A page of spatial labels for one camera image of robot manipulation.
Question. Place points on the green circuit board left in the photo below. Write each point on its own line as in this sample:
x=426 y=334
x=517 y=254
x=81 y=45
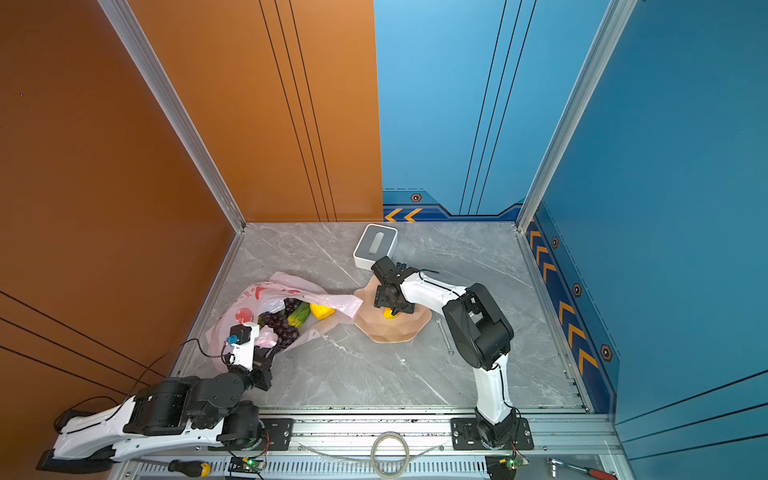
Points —
x=246 y=466

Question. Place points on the red handled screwdriver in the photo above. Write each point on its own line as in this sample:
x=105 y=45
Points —
x=556 y=464

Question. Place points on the green circuit board right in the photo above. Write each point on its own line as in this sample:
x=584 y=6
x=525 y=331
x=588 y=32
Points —
x=505 y=467

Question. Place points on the aluminium front rail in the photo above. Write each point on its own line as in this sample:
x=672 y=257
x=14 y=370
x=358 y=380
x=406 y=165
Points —
x=360 y=443

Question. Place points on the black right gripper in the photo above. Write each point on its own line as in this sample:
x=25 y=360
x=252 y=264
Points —
x=379 y=299

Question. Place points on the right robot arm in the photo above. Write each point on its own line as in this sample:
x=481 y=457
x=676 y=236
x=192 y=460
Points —
x=480 y=331

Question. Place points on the pink plastic bag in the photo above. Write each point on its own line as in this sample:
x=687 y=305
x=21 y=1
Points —
x=270 y=296

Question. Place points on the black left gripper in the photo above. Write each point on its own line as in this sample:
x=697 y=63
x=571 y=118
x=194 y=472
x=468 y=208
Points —
x=262 y=365

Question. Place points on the dark purple grape bunch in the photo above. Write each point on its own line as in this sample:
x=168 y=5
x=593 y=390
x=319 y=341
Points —
x=277 y=321

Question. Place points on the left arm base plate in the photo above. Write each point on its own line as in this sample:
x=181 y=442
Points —
x=276 y=434

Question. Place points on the beige fruit plate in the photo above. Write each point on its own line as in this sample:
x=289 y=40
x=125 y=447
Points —
x=380 y=325

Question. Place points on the white grey tissue box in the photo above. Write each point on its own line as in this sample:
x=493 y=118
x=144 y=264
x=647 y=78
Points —
x=376 y=242

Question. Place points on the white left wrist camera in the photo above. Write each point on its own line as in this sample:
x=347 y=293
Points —
x=241 y=340

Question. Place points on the black yellow screwdriver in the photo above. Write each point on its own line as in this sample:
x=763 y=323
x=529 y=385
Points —
x=188 y=468

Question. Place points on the right aluminium corner post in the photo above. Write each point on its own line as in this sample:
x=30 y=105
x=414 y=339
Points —
x=600 y=52

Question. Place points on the left aluminium corner post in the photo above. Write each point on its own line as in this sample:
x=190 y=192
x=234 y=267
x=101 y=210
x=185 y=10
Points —
x=127 y=27

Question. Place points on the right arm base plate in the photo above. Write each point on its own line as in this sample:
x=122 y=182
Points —
x=513 y=433

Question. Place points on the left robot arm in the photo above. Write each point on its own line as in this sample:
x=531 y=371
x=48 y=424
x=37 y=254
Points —
x=176 y=413

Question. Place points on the aluminium corner post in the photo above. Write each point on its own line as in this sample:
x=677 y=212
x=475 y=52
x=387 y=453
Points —
x=127 y=27
x=600 y=52

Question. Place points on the orange green papaya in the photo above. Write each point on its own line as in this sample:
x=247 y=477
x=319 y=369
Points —
x=299 y=315

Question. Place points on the green circuit board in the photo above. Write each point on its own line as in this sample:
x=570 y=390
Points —
x=505 y=467
x=246 y=466

